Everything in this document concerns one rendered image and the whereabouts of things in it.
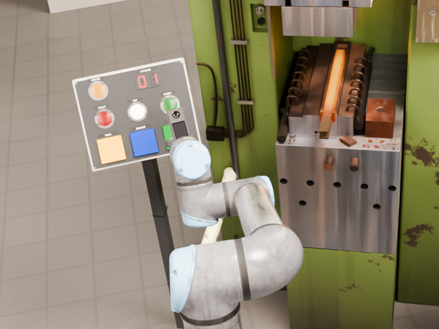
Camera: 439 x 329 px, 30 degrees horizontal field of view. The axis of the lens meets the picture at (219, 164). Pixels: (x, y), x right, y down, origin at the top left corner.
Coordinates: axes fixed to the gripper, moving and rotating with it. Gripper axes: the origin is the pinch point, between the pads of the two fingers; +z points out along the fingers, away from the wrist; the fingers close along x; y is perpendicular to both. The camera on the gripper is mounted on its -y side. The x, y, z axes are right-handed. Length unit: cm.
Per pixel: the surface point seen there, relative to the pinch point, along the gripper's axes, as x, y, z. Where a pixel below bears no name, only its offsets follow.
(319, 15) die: 45, -26, -9
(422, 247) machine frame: 81, 63, 42
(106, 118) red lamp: -19.4, -8.7, 10.6
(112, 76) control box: -15.0, -20.7, 11.0
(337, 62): 58, -10, 29
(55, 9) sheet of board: -42, -61, 314
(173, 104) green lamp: 1.1, -8.6, 10.6
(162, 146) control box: -4.8, 3.1, 11.0
